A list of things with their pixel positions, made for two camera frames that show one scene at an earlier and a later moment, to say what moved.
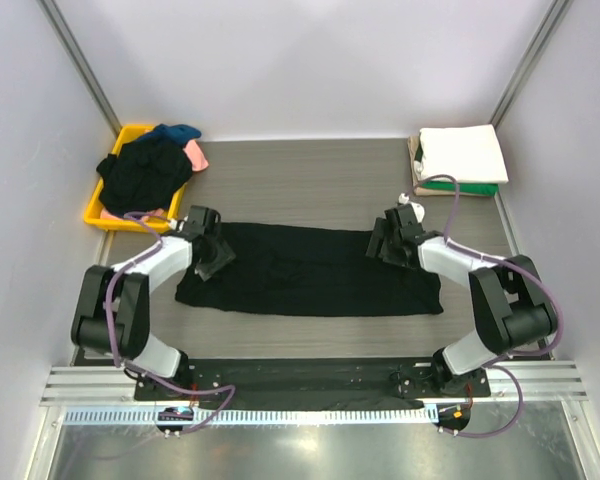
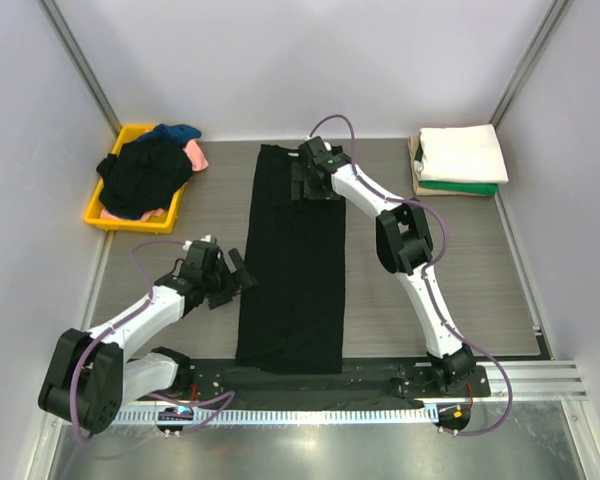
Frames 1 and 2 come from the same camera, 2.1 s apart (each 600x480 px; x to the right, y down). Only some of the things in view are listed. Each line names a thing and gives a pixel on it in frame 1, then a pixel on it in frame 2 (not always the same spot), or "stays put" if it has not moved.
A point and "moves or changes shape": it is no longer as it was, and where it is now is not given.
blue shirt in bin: (178, 135) stays put
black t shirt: (291, 271) moves or changes shape
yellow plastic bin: (94, 208) stays put
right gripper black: (381, 232) → (300, 173)
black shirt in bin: (144, 175) stays put
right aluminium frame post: (557, 13) stays put
